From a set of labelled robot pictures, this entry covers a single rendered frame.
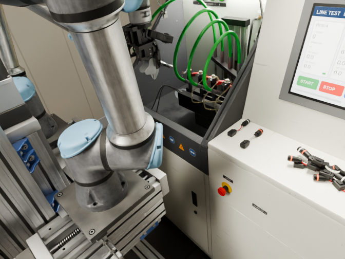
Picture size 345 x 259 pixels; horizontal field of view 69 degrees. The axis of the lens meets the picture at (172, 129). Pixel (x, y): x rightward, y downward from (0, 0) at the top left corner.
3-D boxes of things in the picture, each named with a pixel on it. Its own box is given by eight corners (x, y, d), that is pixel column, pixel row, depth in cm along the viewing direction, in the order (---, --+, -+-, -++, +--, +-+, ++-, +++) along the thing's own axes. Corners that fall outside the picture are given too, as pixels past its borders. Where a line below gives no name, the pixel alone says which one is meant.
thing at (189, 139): (126, 121, 152) (119, 98, 143) (132, 118, 154) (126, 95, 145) (201, 171, 112) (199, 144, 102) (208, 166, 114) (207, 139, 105)
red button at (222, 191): (215, 193, 103) (215, 185, 100) (222, 187, 105) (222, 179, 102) (225, 200, 100) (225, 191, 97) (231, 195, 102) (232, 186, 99)
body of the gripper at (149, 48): (130, 59, 92) (122, 24, 85) (149, 52, 96) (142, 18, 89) (142, 63, 87) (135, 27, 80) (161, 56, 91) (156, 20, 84)
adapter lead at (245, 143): (244, 149, 93) (245, 144, 91) (239, 146, 94) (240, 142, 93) (263, 133, 98) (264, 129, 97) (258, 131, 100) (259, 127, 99)
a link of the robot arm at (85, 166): (79, 154, 76) (63, 116, 68) (123, 151, 75) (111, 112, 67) (64, 185, 66) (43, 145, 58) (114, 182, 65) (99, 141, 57)
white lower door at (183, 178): (144, 195, 193) (123, 121, 153) (146, 193, 194) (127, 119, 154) (207, 254, 151) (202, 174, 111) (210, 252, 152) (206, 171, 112)
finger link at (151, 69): (144, 83, 96) (139, 59, 91) (156, 77, 99) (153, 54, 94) (149, 85, 94) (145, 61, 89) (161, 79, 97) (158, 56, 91)
